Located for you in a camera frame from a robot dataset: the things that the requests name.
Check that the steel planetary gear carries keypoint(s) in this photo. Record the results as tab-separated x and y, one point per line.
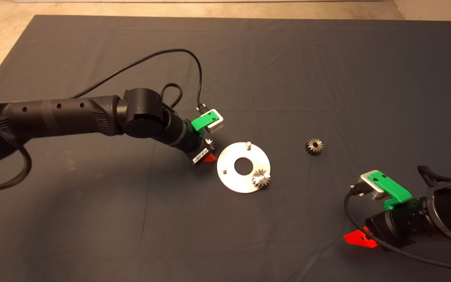
257	183
319	150
210	143

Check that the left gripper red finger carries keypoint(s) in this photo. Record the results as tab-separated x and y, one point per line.
210	158

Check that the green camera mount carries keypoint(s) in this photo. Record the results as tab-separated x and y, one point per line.
392	188
202	122

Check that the dark grey table cloth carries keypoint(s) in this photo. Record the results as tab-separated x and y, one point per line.
327	78

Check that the silver camera box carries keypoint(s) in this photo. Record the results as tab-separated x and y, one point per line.
367	180
215	126

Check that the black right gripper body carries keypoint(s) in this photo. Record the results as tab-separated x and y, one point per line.
399	223

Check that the left green camera mount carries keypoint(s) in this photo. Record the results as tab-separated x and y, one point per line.
202	122

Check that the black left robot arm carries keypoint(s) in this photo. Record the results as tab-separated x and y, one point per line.
61	117

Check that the round metal carrier plate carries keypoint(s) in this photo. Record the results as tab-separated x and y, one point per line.
229	156

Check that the right silver camera box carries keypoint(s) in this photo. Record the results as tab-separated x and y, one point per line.
367	180

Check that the right green camera mount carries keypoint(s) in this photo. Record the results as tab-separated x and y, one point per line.
392	188

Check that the left silver camera box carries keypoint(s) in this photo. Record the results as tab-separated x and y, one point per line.
215	126

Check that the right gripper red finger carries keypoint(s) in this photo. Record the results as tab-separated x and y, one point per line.
359	239

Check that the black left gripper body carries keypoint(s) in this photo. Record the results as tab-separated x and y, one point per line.
190	145

